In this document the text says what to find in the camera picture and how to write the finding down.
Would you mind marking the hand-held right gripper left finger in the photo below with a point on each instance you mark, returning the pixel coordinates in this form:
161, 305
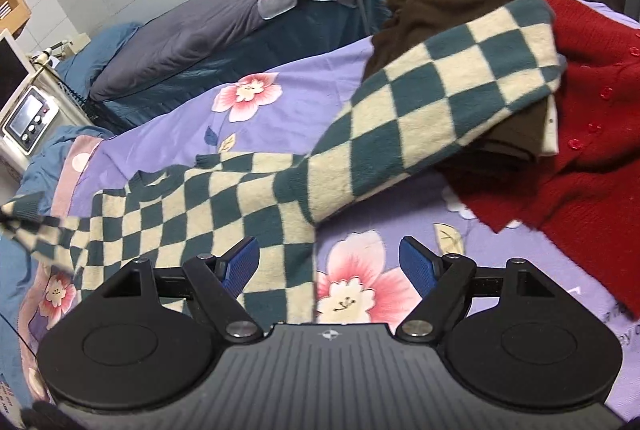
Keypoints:
242, 262

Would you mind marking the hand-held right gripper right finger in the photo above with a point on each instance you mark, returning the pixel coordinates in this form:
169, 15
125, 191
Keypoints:
417, 267

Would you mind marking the green cream checkered sweater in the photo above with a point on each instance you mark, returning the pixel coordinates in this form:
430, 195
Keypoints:
240, 210

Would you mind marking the purple floral bedsheet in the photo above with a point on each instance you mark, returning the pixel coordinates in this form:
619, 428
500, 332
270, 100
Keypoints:
310, 110

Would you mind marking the cream cloth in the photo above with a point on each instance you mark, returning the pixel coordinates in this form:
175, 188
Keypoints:
550, 130

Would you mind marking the red knit cardigan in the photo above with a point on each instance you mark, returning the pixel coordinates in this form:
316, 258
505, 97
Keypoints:
590, 150

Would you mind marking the grey quilt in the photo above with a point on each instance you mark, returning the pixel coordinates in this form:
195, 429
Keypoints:
200, 35

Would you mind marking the dark blue quilt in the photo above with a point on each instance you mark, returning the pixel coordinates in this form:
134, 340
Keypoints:
310, 40

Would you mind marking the white machine with control panel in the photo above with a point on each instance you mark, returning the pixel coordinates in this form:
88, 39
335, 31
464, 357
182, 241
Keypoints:
30, 120

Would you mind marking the light blue blanket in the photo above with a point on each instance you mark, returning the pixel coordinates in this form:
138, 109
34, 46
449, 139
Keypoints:
100, 47

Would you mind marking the brown garment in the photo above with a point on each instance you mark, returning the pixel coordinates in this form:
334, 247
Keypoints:
450, 5

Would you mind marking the white framed monitor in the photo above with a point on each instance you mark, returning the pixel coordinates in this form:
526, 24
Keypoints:
12, 67

